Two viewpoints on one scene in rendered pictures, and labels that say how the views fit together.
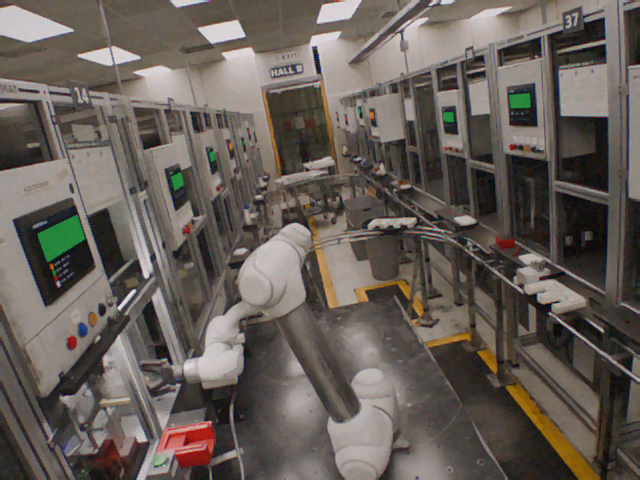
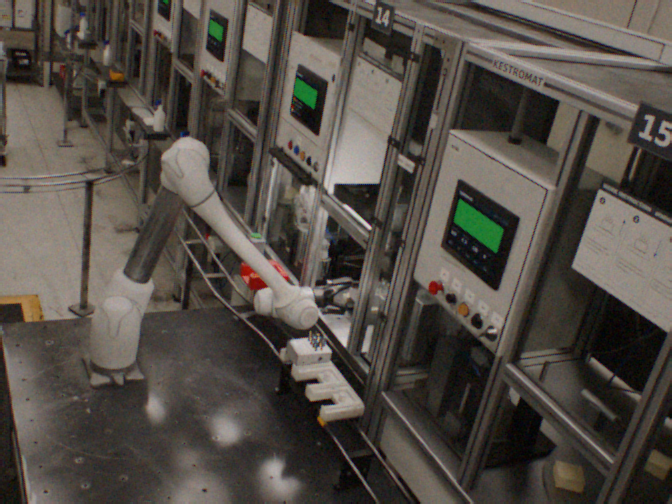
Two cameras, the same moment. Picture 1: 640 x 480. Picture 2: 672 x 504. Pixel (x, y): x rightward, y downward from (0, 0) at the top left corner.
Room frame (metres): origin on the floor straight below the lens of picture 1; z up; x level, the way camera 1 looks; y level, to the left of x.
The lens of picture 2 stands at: (3.47, -0.56, 2.29)
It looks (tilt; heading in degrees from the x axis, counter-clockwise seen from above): 24 degrees down; 151
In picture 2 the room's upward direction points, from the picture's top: 11 degrees clockwise
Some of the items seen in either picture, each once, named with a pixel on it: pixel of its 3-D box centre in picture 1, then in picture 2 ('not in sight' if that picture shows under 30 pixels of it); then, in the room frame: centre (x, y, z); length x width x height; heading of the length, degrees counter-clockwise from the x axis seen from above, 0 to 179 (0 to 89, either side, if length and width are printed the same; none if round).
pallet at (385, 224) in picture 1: (392, 226); not in sight; (3.27, -0.59, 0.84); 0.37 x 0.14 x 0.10; 60
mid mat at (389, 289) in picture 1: (389, 303); not in sight; (3.59, -0.53, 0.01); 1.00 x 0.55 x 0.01; 2
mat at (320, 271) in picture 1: (300, 244); not in sight; (6.04, 0.29, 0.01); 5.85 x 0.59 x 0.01; 2
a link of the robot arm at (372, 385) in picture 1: (373, 401); (115, 328); (1.21, -0.08, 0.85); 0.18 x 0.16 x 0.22; 162
